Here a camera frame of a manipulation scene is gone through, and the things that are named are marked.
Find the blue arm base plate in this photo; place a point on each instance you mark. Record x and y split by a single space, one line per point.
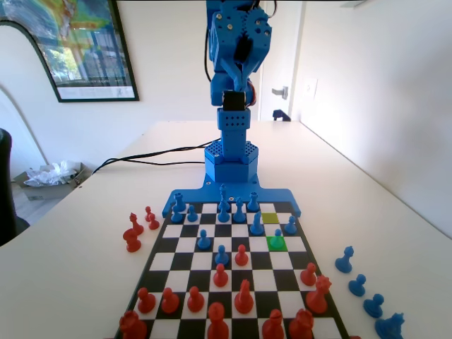
201 193

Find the black framed poster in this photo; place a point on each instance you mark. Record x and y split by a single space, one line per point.
88 46

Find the blue chess knight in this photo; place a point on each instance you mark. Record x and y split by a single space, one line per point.
256 226
388 326

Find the blue gripper with gears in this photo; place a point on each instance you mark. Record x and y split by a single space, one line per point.
243 58

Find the crumpled clear plastic wrap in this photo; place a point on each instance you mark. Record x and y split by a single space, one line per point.
49 174

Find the black office chair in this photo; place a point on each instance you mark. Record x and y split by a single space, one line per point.
7 183

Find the blue table clamp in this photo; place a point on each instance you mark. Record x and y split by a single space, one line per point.
280 114

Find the black and white chessboard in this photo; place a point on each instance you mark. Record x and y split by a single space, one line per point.
282 261

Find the cardboard box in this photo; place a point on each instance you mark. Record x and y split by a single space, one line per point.
46 192

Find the blue chess rook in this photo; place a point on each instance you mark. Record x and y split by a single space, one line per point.
252 203
179 203

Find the blue chess king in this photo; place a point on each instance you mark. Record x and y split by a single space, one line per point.
223 194

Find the red chess pawn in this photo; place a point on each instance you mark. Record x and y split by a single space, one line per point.
153 222
169 302
241 257
148 212
195 300
220 277
309 277
145 302

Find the white door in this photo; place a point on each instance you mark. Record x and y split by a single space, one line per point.
282 53

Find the red chess bishop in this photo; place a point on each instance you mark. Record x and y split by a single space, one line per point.
132 242
272 326

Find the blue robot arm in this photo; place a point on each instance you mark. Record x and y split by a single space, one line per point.
234 134

